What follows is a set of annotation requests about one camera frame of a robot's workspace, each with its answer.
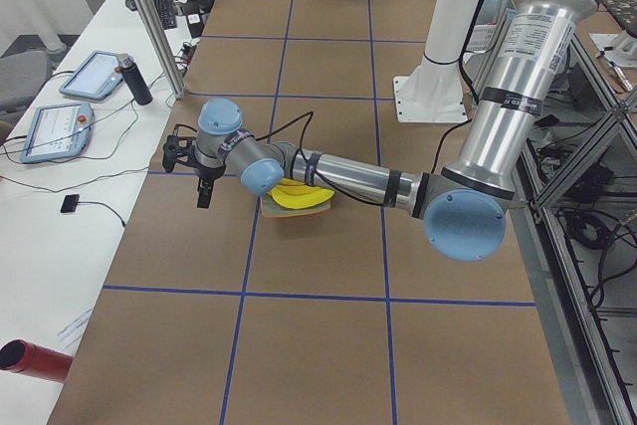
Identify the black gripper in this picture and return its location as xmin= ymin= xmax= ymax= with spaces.
xmin=196 ymin=161 xmax=225 ymax=208

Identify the yellow banana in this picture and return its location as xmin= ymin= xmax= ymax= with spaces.
xmin=270 ymin=188 xmax=334 ymax=209
xmin=274 ymin=184 xmax=320 ymax=196
xmin=278 ymin=178 xmax=306 ymax=187

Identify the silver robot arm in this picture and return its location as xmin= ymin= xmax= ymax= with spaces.
xmin=191 ymin=0 xmax=601 ymax=262

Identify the grey square plate orange rim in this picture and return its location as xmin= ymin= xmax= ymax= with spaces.
xmin=260 ymin=195 xmax=331 ymax=219

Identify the small black puck device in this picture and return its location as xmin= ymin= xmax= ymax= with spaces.
xmin=60 ymin=194 xmax=80 ymax=214

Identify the black water bottle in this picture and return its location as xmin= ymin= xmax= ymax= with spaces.
xmin=116 ymin=53 xmax=152 ymax=106

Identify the near teach pendant tablet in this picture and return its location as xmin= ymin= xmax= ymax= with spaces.
xmin=20 ymin=102 xmax=94 ymax=164

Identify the teach pendant tablet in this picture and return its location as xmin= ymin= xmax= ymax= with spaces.
xmin=59 ymin=51 xmax=123 ymax=102
xmin=20 ymin=102 xmax=94 ymax=164

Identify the black keyboard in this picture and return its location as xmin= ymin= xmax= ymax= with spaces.
xmin=152 ymin=0 xmax=177 ymax=30

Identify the far teach pendant tablet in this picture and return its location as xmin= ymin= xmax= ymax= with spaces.
xmin=59 ymin=51 xmax=123 ymax=102

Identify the red cylinder tube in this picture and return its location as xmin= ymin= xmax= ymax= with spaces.
xmin=1 ymin=339 xmax=74 ymax=383

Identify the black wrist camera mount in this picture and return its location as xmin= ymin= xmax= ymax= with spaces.
xmin=162 ymin=134 xmax=198 ymax=173

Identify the aluminium frame post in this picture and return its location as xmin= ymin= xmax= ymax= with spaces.
xmin=134 ymin=0 xmax=186 ymax=100

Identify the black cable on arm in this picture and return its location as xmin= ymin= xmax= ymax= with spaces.
xmin=173 ymin=110 xmax=479 ymax=207

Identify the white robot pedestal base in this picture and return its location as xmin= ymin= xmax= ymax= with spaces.
xmin=393 ymin=0 xmax=479 ymax=124

